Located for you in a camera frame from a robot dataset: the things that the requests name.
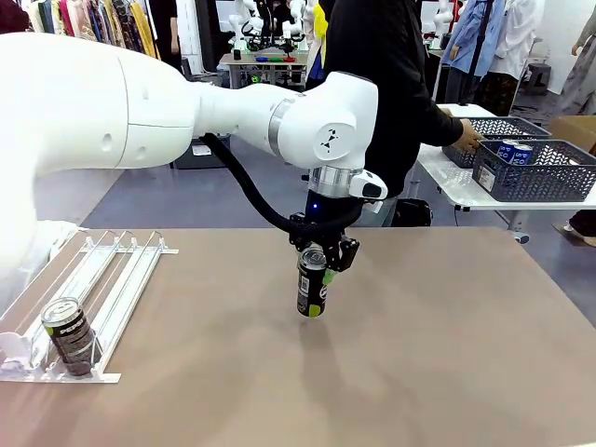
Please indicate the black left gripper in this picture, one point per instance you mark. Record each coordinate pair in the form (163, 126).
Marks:
(326, 214)

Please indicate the black Pepsi can green base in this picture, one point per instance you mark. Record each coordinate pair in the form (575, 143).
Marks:
(309, 293)

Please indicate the blue-grey plastic woven basket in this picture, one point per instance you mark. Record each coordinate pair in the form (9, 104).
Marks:
(535, 181)
(507, 126)

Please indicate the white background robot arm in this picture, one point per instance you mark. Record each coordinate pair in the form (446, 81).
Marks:
(298, 23)
(440, 16)
(244, 23)

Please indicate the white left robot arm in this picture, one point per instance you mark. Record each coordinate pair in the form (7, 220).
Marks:
(93, 102)

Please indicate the person's left hand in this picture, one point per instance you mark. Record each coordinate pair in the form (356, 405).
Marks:
(471, 136)

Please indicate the white folding table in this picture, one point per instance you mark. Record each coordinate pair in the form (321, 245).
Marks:
(447, 181)

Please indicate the grey storage bin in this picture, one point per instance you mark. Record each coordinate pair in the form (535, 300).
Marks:
(205, 156)

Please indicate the person in black jacket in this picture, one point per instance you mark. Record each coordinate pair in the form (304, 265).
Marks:
(400, 93)

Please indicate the grey workbench table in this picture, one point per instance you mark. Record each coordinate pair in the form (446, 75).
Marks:
(261, 66)

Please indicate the light blue hanging shirt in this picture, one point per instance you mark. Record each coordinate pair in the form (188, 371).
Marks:
(465, 37)

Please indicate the black stand pole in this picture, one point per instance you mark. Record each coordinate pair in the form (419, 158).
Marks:
(480, 37)

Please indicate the bystander in black clothes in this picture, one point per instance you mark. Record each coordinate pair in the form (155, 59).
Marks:
(167, 28)

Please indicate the grey plastic stool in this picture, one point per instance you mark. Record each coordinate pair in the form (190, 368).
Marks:
(537, 77)

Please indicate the brown cardboard box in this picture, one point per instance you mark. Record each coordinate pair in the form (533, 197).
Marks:
(575, 128)

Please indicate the yellow hanging garment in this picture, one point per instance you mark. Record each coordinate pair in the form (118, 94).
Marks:
(145, 28)

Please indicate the black metal clothes rack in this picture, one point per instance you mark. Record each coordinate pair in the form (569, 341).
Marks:
(139, 28)

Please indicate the white hanging shirt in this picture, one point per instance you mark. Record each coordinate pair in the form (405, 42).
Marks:
(517, 37)

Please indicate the mannequin in grey dress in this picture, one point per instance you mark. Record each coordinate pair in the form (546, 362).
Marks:
(579, 70)

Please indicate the mannequin in dark red garment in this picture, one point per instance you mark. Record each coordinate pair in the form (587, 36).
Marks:
(11, 14)

